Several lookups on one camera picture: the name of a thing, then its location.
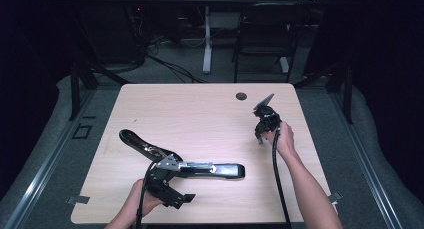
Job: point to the black folding chair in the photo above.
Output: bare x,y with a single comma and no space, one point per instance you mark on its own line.
266,32

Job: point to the aluminium floor rail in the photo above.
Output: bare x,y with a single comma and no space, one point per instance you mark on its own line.
40,175
370,175

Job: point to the grey tape piece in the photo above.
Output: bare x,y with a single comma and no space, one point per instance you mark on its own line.
335,197
78,199

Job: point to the black tape square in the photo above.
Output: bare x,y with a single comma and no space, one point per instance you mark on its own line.
74,131

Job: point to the person's left hand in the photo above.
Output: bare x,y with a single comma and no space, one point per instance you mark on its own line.
140,199

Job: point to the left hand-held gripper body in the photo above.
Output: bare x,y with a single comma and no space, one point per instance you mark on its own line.
160,180

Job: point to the white desk leg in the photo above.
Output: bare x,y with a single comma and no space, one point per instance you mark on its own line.
207,49
284,65

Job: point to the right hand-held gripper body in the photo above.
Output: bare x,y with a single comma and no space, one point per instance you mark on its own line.
266,117

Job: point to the person's right hand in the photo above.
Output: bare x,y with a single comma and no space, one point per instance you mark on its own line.
285,139

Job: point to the black metal stand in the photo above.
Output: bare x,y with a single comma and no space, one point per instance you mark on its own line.
75,89
348,95

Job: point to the black long-arm stapler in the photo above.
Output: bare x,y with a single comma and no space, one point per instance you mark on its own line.
226,171

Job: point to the dark box with red light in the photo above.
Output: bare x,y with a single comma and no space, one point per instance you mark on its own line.
113,35

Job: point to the black table grommet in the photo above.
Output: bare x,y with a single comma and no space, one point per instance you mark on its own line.
241,96

